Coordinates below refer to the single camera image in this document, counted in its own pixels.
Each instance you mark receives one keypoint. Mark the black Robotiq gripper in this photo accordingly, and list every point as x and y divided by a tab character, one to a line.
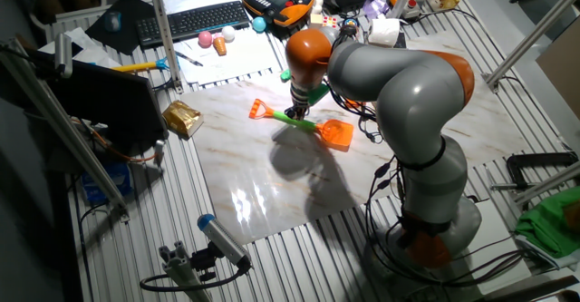
299	101

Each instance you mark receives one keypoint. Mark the orange green toy shovel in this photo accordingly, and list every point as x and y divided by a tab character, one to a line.
337	134

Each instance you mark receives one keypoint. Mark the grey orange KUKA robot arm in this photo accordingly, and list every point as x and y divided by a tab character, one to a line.
408	89

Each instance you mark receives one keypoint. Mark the marble pattern mat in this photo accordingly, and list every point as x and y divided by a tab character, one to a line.
272	179

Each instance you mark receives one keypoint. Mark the printed paper sheet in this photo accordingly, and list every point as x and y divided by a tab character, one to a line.
244	59

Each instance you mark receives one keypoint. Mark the wooden cube block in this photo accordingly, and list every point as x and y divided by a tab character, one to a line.
316	19

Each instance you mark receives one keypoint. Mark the Rubik's cube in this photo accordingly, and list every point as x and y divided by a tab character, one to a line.
330	22

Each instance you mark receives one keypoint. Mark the teal ball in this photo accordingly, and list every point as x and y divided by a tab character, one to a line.
259	24

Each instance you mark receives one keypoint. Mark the toy ice cream cone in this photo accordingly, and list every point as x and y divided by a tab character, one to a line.
219	45

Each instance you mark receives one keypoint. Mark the black round puck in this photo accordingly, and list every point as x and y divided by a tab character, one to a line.
350	22

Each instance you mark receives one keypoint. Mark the white ball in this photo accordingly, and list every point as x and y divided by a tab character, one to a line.
228	33

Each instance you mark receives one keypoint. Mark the white round figurine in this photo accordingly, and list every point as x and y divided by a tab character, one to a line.
318	3

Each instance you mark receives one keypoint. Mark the gold foil package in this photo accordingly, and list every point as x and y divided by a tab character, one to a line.
182	118

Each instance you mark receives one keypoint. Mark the white tissue roll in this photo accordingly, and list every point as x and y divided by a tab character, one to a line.
384	32

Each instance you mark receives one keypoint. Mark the pink ball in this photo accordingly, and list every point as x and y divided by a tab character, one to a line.
205	39

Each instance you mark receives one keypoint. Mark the dark pen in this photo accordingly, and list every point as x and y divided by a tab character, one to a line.
188	58

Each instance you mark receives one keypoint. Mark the purple plastic item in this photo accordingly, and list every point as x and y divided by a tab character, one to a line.
376	6

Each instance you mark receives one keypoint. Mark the black computer keyboard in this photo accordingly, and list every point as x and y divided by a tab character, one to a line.
192	21

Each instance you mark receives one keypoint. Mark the grey box red button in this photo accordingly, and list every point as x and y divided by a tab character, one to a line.
411	8

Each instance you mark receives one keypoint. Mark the black monitor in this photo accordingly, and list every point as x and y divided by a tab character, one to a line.
113	107

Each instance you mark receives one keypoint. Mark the black mouse pad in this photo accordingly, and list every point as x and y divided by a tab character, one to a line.
131	30

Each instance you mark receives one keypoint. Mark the blue package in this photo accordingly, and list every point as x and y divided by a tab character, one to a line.
109	184

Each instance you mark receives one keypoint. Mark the grey computer mouse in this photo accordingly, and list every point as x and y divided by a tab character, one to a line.
113	21

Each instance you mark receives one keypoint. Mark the black clamp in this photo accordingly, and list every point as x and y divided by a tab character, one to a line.
514	170

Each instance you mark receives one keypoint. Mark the white paper stack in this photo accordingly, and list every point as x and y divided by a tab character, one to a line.
81	43

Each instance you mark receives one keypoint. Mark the short aluminium profile bar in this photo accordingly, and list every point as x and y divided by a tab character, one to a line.
548	182

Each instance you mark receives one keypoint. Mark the brown cardboard board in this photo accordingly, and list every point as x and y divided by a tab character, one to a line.
562	71

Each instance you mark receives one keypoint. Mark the green cloth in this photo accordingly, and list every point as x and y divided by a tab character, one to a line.
548	225

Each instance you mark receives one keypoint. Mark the green printed camera mount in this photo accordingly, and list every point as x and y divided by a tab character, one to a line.
318	93

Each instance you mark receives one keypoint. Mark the silver camera blue cap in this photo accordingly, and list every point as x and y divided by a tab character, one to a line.
222	238

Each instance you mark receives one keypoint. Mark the aluminium post with foot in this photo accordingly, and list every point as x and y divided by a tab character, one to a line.
163	30

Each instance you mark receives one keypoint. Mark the aluminium camera stand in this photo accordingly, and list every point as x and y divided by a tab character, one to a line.
181	270

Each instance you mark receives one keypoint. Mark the slanted aluminium frame bar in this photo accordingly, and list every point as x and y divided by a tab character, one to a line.
68	129

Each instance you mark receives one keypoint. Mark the silver depth camera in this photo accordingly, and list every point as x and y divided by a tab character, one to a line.
63	55

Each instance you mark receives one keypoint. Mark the slanted aluminium post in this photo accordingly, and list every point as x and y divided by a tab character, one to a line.
534	32

